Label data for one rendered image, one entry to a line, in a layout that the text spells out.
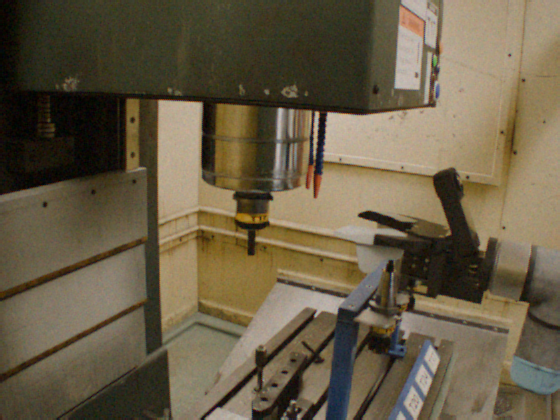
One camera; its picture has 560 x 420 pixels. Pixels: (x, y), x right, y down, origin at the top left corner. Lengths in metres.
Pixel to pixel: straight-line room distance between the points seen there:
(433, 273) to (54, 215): 0.71
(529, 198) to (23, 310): 1.44
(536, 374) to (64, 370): 0.93
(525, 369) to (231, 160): 0.48
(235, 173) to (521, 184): 1.16
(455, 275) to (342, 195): 1.15
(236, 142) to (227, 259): 1.45
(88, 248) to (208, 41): 0.61
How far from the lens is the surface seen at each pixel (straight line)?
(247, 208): 0.75
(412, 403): 1.22
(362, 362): 1.42
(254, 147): 0.67
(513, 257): 0.65
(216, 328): 2.16
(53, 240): 1.04
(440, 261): 0.66
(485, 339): 1.80
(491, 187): 1.68
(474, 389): 1.68
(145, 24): 0.71
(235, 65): 0.62
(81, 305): 1.15
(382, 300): 0.98
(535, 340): 0.69
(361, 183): 1.77
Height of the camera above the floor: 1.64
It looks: 15 degrees down
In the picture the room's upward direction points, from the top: 3 degrees clockwise
